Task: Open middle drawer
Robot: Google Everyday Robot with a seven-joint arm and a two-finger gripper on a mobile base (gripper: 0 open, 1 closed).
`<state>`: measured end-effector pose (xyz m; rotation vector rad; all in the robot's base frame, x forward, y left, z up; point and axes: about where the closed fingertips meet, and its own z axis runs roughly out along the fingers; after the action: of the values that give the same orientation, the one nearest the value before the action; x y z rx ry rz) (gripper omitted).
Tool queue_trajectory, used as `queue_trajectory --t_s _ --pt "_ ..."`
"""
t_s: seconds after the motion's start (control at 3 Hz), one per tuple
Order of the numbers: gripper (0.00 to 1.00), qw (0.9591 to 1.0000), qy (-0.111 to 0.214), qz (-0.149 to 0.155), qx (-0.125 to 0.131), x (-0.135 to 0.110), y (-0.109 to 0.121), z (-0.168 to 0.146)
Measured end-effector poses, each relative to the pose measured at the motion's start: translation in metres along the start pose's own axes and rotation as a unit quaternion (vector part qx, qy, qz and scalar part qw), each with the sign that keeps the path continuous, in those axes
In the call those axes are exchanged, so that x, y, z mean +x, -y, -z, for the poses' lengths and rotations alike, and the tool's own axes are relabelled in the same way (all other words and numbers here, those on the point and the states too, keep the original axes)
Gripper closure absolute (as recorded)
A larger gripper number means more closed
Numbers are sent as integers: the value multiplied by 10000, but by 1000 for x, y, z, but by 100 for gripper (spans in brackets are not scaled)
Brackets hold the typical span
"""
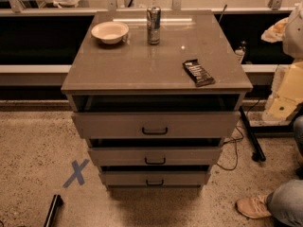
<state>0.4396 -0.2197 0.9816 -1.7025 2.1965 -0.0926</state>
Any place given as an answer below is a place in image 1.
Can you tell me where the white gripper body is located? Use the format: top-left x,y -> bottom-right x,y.
264,61 -> 303,121

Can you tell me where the grey drawer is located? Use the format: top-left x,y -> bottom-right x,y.
99,171 -> 210,187
88,147 -> 221,166
72,112 -> 240,139

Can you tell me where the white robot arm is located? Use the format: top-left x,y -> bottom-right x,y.
261,2 -> 303,123

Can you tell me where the grey drawer cabinet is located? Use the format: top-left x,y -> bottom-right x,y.
61,9 -> 254,194

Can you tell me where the grey top drawer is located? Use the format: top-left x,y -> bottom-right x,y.
72,112 -> 240,139

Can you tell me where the grey bottom drawer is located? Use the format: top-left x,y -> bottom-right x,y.
99,171 -> 210,187

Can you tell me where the small spray bottle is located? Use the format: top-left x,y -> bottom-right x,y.
235,41 -> 247,63

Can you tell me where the black stand leg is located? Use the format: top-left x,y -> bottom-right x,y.
240,108 -> 266,162

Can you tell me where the dark snack bar wrapper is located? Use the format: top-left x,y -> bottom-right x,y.
183,59 -> 215,87

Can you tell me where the blue jeans leg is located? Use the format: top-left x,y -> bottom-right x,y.
266,116 -> 303,227

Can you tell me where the tan shoe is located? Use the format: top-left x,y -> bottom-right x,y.
236,196 -> 272,219

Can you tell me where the silver blue drink can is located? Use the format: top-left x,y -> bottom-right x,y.
147,6 -> 161,44

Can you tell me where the white bowl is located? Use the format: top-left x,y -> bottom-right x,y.
91,21 -> 129,44

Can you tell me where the blue tape cross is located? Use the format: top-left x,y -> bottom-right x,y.
62,159 -> 89,188

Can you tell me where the black cylindrical object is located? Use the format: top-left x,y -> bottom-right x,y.
44,195 -> 63,227

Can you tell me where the black floor cable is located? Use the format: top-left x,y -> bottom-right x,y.
216,97 -> 263,172

